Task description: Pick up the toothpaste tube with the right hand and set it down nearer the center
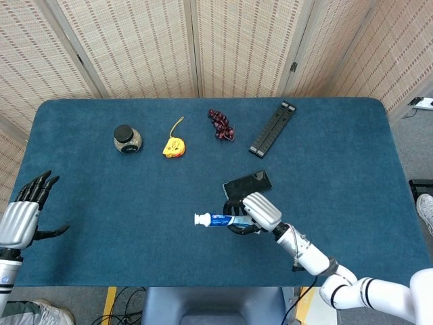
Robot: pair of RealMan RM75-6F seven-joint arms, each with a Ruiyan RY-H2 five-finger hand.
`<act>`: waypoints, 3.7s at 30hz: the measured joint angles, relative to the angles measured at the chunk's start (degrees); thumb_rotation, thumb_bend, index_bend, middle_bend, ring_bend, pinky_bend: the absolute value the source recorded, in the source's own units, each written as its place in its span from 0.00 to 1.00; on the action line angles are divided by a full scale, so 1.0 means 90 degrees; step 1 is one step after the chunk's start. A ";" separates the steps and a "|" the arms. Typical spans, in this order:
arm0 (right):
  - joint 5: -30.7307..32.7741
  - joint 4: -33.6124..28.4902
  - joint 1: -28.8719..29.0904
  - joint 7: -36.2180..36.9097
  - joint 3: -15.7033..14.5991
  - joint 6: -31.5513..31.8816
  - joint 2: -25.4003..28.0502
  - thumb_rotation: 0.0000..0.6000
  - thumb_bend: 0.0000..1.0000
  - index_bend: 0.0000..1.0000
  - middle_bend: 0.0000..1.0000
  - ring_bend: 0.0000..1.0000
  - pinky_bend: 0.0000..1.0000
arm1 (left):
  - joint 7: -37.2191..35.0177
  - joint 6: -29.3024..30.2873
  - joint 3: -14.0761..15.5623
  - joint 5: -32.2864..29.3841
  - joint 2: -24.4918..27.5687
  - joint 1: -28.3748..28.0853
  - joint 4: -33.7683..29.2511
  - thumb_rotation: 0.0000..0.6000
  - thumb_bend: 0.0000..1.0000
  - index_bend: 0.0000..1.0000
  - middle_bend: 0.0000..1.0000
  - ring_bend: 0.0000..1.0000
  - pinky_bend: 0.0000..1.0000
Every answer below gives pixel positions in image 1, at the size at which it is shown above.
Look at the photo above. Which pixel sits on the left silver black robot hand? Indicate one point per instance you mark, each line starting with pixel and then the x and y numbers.
pixel 18 223

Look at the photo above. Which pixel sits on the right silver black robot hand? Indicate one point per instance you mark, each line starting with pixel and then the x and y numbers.
pixel 262 211

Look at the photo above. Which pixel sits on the white blue toothpaste tube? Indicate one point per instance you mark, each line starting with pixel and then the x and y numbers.
pixel 220 220

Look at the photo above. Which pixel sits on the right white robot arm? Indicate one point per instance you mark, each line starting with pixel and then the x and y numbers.
pixel 311 257

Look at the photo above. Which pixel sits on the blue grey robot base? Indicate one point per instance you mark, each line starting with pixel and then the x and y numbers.
pixel 209 304

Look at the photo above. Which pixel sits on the black smartphone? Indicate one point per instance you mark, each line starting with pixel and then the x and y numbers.
pixel 248 184

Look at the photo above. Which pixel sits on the black folding stand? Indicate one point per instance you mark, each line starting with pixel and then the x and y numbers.
pixel 272 130

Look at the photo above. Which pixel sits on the green trouser leg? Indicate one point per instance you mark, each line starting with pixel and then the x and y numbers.
pixel 17 313

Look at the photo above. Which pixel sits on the dark red grape bunch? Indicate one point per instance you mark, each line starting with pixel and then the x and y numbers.
pixel 221 125

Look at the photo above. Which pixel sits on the orange white cardboard box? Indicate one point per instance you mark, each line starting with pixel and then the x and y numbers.
pixel 306 304

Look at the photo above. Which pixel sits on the yellow tape measure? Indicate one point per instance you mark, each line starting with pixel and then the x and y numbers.
pixel 174 147

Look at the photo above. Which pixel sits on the blue table cloth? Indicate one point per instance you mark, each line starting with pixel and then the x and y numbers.
pixel 135 210

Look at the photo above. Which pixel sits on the glass jar with black lid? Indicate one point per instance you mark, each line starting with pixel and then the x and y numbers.
pixel 128 140

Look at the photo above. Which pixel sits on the black screen hinge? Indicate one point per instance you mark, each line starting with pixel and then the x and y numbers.
pixel 80 59
pixel 294 66

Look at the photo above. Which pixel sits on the white sneaker with grey sole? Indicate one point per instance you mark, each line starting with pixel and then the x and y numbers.
pixel 425 208

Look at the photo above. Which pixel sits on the woven bamboo folding screen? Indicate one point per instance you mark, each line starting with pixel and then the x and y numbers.
pixel 142 50

